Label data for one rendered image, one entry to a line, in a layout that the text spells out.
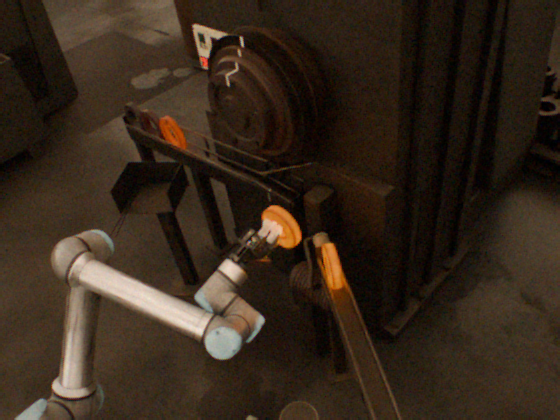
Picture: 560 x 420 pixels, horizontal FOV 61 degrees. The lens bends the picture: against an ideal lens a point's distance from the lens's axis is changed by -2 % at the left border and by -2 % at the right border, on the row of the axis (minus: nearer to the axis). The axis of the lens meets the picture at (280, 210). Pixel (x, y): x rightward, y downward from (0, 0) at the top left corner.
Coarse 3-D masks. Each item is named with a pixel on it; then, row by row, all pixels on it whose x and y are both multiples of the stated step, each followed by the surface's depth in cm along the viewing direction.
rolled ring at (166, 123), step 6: (162, 120) 235; (168, 120) 231; (174, 120) 232; (162, 126) 239; (168, 126) 233; (174, 126) 230; (168, 132) 243; (174, 132) 231; (180, 132) 231; (168, 138) 243; (180, 138) 232; (174, 144) 243; (180, 144) 234; (186, 144) 236
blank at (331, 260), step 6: (324, 246) 160; (330, 246) 159; (324, 252) 162; (330, 252) 157; (336, 252) 157; (324, 258) 166; (330, 258) 156; (336, 258) 155; (324, 264) 169; (330, 264) 155; (336, 264) 155; (330, 270) 156; (336, 270) 155; (330, 276) 160; (336, 276) 155; (330, 282) 163; (336, 282) 156; (336, 288) 159
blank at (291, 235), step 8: (272, 208) 158; (280, 208) 157; (264, 216) 162; (272, 216) 158; (280, 216) 155; (288, 216) 155; (280, 224) 158; (288, 224) 154; (296, 224) 156; (288, 232) 157; (296, 232) 156; (280, 240) 164; (288, 240) 160; (296, 240) 157
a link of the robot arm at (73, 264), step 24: (72, 240) 149; (72, 264) 141; (96, 264) 143; (96, 288) 141; (120, 288) 139; (144, 288) 140; (144, 312) 138; (168, 312) 136; (192, 312) 136; (192, 336) 136; (216, 336) 131; (240, 336) 134
